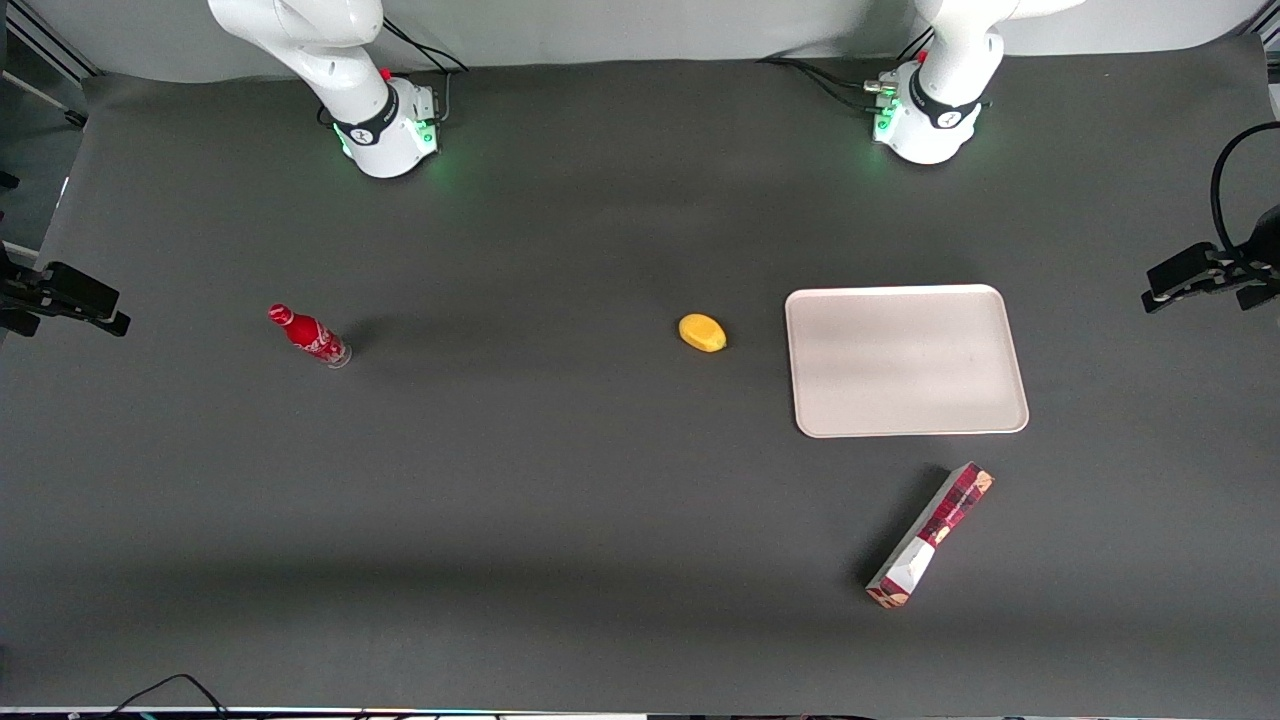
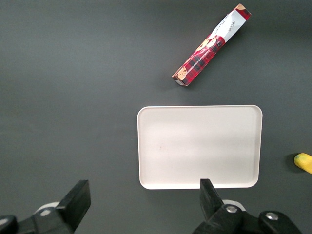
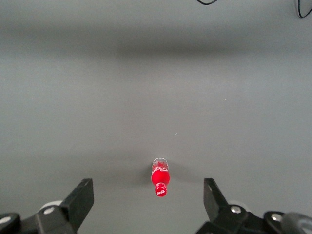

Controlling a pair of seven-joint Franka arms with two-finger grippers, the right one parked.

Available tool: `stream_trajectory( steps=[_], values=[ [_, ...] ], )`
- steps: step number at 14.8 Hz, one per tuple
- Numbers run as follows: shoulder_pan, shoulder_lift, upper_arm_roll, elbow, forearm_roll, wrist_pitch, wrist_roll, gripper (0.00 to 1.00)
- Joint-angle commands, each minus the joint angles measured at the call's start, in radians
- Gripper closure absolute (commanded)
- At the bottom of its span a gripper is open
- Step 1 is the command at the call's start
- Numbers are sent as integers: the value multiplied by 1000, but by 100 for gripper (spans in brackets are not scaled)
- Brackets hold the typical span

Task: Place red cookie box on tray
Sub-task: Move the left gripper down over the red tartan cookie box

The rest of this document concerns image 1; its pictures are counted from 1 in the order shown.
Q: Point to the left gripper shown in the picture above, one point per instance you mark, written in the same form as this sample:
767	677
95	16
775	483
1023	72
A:
1262	262

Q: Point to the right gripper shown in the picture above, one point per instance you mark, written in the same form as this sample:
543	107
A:
14	288

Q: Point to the red plaid cookie box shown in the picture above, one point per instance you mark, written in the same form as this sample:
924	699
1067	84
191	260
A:
935	530

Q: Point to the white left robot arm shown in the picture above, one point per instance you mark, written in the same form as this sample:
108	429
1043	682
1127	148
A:
945	90

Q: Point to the beige rectangular tray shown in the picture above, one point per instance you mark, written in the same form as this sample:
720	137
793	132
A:
905	362

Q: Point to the red cola bottle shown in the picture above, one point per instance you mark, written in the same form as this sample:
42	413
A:
308	335

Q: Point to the yellow lemon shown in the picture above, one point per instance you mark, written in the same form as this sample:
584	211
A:
702	333

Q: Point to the aluminium frame bar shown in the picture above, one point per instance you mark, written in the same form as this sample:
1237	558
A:
45	40

